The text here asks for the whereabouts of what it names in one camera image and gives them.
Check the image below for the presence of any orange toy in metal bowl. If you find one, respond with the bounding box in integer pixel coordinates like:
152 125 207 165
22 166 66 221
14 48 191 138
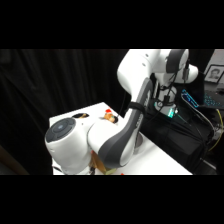
102 108 118 123

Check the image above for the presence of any small green light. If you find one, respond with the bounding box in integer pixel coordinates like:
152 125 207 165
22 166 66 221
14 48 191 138
167 108 177 119

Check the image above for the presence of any black cloth-covered robot stand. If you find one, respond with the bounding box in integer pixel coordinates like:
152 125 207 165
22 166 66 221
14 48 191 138
124 98 216 175

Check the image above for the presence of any blue lit device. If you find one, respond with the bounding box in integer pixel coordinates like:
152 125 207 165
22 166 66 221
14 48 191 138
181 89 200 109

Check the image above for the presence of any blue-lit keyboard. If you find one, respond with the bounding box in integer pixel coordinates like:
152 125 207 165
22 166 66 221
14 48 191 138
202 92 224 110

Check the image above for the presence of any framed portrait picture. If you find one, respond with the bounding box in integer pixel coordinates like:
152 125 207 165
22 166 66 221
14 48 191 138
203 64 224 84

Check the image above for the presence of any yellowish wrist camera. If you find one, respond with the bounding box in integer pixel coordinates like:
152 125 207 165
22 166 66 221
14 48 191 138
90 150 118 176

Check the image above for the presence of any yellow cable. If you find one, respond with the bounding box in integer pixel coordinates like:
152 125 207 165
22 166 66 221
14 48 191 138
207 107 224 152

